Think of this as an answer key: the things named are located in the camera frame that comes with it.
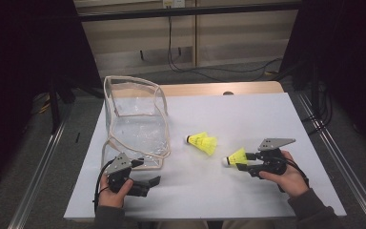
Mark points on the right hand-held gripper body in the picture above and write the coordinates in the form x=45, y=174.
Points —
x=271, y=162

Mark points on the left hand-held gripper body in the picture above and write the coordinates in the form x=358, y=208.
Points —
x=118, y=164

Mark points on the clear plastic bag beige trim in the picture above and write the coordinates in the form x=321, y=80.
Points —
x=139, y=133

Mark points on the person's right hand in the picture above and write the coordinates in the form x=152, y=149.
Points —
x=294, y=181

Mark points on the person's left hand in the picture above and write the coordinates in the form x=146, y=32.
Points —
x=110, y=198

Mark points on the white table sheet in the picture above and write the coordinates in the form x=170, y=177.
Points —
x=235, y=120

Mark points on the small black stick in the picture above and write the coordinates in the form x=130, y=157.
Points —
x=77, y=137

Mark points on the black metal stand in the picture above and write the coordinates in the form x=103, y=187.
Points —
x=54, y=108

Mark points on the black curtain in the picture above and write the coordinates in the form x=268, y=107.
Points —
x=12, y=63
x=355, y=47

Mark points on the black horizontal bar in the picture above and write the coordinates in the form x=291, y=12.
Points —
x=187, y=12

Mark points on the aluminium floor rail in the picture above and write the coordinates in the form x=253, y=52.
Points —
x=340, y=159
x=38, y=178

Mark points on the white wall socket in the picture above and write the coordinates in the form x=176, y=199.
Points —
x=173, y=3

